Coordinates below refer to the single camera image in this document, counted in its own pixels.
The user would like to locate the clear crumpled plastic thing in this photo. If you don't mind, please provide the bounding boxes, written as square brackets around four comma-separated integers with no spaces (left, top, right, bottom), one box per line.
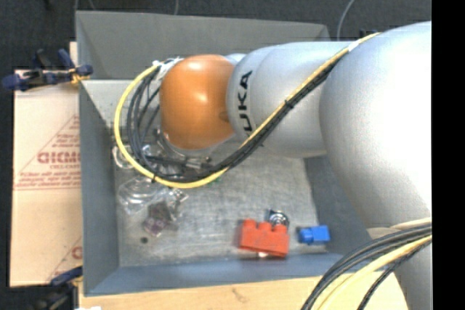
[116,174,190,217]

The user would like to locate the grey metal bin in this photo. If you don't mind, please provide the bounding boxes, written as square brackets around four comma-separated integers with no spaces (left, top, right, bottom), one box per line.
[75,10,368,297]

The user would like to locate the dark purple small packet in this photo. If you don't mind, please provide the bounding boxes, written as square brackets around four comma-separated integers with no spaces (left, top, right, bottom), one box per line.
[142,202,179,237]

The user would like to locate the clear glass thing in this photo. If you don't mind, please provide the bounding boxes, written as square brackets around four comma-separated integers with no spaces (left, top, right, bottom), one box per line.
[111,142,136,170]

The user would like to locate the shiny metal round thing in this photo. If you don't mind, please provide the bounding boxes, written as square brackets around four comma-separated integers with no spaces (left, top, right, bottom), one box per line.
[267,209,291,229]

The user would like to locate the red toy brick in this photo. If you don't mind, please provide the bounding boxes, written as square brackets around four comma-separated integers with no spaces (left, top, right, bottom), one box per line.
[237,219,291,259]

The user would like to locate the blue small toy block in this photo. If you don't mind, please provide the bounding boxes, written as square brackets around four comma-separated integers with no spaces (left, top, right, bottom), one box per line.
[296,224,332,245]

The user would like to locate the brown cardboard board red print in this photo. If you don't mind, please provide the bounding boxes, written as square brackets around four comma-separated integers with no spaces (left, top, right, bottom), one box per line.
[8,41,84,288]

